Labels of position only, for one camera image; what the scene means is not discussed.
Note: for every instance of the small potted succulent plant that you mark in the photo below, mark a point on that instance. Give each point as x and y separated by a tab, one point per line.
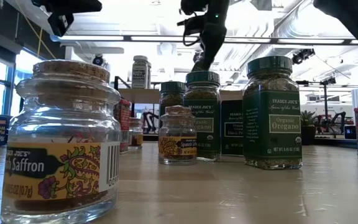
308	124

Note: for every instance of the wooden shelf black frame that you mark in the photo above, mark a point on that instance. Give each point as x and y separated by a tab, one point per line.
138	96

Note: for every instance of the long ceiling light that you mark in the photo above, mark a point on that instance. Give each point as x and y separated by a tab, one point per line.
104	38

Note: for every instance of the white-lid bagel seasoning jar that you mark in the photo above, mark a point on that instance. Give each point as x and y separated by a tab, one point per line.
149	76
139	74

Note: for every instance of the cork-lid saffron glass jar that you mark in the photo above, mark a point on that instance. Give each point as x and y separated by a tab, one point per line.
61	140
135	137
177	146

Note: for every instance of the black tripod stand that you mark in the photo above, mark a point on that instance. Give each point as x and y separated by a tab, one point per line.
325	96

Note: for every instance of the black ceiling spotlight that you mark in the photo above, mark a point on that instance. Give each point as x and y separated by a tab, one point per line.
98	59
196	57
303	56

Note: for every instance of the green-lid oregano jar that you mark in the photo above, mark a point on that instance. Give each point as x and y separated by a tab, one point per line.
204	124
171	96
272	124

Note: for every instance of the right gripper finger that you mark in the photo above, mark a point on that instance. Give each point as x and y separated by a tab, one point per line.
205	63

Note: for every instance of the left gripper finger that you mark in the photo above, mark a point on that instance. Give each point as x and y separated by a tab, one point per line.
73	4

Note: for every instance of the black pepper tin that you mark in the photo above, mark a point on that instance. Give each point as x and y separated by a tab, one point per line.
232	130

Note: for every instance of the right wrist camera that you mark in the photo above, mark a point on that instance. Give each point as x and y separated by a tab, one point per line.
194	25

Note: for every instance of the background black robot arm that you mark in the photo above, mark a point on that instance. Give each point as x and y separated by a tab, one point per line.
331	121
149	123

